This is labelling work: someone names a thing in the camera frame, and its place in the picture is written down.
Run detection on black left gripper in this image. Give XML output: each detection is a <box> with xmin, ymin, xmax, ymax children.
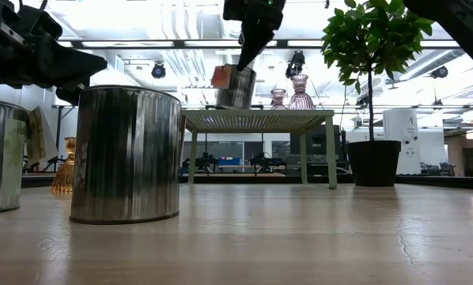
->
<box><xmin>0</xmin><ymin>0</ymin><xmax>108</xmax><ymax>107</ymax></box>

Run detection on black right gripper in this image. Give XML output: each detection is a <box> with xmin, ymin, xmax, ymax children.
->
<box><xmin>222</xmin><ymin>0</ymin><xmax>287</xmax><ymax>73</ymax></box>

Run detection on tin candle holder orange tag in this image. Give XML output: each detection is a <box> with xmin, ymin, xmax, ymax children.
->
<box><xmin>210</xmin><ymin>64</ymin><xmax>258</xmax><ymax>111</ymax></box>

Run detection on pink glass candlestick holder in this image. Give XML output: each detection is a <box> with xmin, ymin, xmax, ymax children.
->
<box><xmin>287</xmin><ymin>74</ymin><xmax>316</xmax><ymax>111</ymax></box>
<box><xmin>271</xmin><ymin>88</ymin><xmax>288</xmax><ymax>111</ymax></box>

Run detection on tin candle holder white tag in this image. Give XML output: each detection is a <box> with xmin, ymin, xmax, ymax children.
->
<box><xmin>69</xmin><ymin>85</ymin><xmax>183</xmax><ymax>226</ymax></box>

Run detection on tin candle holder green label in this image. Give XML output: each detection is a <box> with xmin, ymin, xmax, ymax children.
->
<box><xmin>0</xmin><ymin>98</ymin><xmax>59</xmax><ymax>216</ymax></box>

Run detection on black ceiling spotlight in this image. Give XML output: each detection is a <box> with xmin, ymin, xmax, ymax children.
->
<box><xmin>150</xmin><ymin>62</ymin><xmax>168</xmax><ymax>80</ymax></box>
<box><xmin>430</xmin><ymin>65</ymin><xmax>450</xmax><ymax>80</ymax></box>
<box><xmin>285</xmin><ymin>50</ymin><xmax>307</xmax><ymax>79</ymax></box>

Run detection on green perforated metal shelf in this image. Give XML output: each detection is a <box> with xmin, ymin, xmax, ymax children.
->
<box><xmin>180</xmin><ymin>109</ymin><xmax>339</xmax><ymax>190</ymax></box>

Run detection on amber glass candlestick holder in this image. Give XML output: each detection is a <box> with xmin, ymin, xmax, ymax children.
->
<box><xmin>50</xmin><ymin>136</ymin><xmax>78</xmax><ymax>196</ymax></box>

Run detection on green leafy plant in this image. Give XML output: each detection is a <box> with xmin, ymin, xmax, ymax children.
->
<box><xmin>321</xmin><ymin>0</ymin><xmax>436</xmax><ymax>142</ymax></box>

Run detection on black plant pot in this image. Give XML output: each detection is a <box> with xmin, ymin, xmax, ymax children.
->
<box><xmin>346</xmin><ymin>139</ymin><xmax>403</xmax><ymax>188</ymax></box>

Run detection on white cylindrical machine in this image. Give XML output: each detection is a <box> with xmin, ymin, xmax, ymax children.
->
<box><xmin>382</xmin><ymin>108</ymin><xmax>422</xmax><ymax>177</ymax></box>

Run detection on black overhead frame beam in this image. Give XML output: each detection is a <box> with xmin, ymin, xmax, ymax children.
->
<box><xmin>56</xmin><ymin>38</ymin><xmax>461</xmax><ymax>51</ymax></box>

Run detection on black aluminium frame rail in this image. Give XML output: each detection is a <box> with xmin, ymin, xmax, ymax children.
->
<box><xmin>21</xmin><ymin>172</ymin><xmax>473</xmax><ymax>192</ymax></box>

